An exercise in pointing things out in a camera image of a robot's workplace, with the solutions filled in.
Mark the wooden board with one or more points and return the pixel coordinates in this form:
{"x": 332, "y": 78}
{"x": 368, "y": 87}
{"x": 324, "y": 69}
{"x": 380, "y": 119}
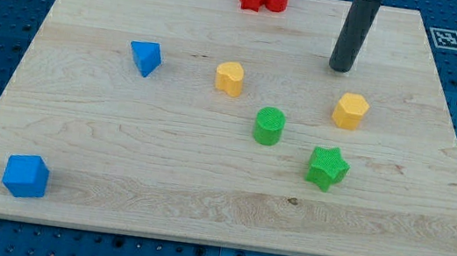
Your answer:
{"x": 170, "y": 156}

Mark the yellow hexagon block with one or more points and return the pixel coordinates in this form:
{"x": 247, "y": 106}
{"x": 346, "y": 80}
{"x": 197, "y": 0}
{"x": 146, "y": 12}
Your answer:
{"x": 350, "y": 110}

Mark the green cylinder block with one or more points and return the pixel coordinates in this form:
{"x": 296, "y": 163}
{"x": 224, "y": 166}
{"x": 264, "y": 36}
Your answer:
{"x": 268, "y": 126}

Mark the yellow heart block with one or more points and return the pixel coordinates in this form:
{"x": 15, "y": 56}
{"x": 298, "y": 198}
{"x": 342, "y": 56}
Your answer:
{"x": 229, "y": 78}

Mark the green star block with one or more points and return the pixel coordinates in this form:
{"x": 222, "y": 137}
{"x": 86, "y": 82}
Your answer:
{"x": 326, "y": 167}

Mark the blue triangle block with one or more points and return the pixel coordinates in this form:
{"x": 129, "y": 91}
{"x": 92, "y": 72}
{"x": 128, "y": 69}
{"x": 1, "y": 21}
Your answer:
{"x": 146, "y": 56}

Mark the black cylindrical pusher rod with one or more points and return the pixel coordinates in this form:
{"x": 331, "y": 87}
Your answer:
{"x": 359, "y": 19}

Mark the blue cube block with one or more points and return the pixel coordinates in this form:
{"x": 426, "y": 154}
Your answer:
{"x": 26, "y": 176}

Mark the white fiducial marker tag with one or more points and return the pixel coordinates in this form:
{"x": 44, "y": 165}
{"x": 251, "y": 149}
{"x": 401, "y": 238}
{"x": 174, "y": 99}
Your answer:
{"x": 444, "y": 38}

